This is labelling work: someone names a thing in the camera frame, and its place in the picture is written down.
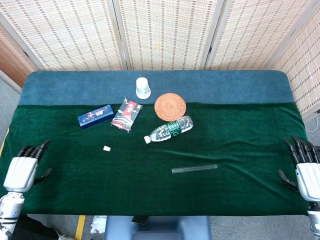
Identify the clear plastic water bottle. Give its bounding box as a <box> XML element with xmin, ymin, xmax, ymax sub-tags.
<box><xmin>143</xmin><ymin>115</ymin><xmax>195</xmax><ymax>145</ymax></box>

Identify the white paper cup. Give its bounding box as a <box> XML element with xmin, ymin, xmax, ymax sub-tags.
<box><xmin>135</xmin><ymin>77</ymin><xmax>152</xmax><ymax>100</ymax></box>

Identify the brown woven screen panel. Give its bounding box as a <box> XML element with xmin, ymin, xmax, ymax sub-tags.
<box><xmin>0</xmin><ymin>22</ymin><xmax>38</xmax><ymax>88</ymax></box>

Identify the light woven screen panel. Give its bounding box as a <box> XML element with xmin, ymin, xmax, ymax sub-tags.
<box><xmin>0</xmin><ymin>0</ymin><xmax>130</xmax><ymax>72</ymax></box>
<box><xmin>112</xmin><ymin>0</ymin><xmax>225</xmax><ymax>71</ymax></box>
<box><xmin>268</xmin><ymin>7</ymin><xmax>320</xmax><ymax>121</ymax></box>
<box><xmin>204</xmin><ymin>0</ymin><xmax>320</xmax><ymax>71</ymax></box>

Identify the white sneaker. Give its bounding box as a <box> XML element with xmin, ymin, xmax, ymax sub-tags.
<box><xmin>53</xmin><ymin>228</ymin><xmax>76</xmax><ymax>240</ymax></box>

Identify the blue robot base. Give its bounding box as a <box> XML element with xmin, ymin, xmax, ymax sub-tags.
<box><xmin>104</xmin><ymin>215</ymin><xmax>212</xmax><ymax>240</ymax></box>

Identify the crumpled white paper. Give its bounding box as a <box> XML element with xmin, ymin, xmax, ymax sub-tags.
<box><xmin>90</xmin><ymin>215</ymin><xmax>108</xmax><ymax>235</ymax></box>

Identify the round woven orange coaster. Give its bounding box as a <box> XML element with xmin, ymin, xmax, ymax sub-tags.
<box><xmin>154</xmin><ymin>92</ymin><xmax>187</xmax><ymax>119</ymax></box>

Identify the blue table cloth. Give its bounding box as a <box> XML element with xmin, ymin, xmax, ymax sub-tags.
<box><xmin>18</xmin><ymin>69</ymin><xmax>294</xmax><ymax>106</ymax></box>

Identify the flat black device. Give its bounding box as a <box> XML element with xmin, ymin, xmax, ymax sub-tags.
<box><xmin>131</xmin><ymin>215</ymin><xmax>149</xmax><ymax>225</ymax></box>

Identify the green velvet table cloth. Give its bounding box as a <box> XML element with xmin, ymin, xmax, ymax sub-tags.
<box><xmin>0</xmin><ymin>102</ymin><xmax>311</xmax><ymax>217</ymax></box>

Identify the red black illustrated box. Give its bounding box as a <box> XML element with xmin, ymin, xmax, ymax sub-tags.
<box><xmin>110</xmin><ymin>96</ymin><xmax>144</xmax><ymax>133</ymax></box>

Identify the blue rectangular printed box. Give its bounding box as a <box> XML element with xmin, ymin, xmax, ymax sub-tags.
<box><xmin>77</xmin><ymin>104</ymin><xmax>115</xmax><ymax>130</ymax></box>

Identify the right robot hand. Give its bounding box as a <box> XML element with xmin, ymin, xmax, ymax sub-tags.
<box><xmin>277</xmin><ymin>134</ymin><xmax>320</xmax><ymax>203</ymax></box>

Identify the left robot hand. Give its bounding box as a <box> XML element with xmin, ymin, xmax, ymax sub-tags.
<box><xmin>3</xmin><ymin>139</ymin><xmax>53</xmax><ymax>193</ymax></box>

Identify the clear glass test tube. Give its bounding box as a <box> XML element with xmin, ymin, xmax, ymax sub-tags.
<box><xmin>171</xmin><ymin>164</ymin><xmax>219</xmax><ymax>175</ymax></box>

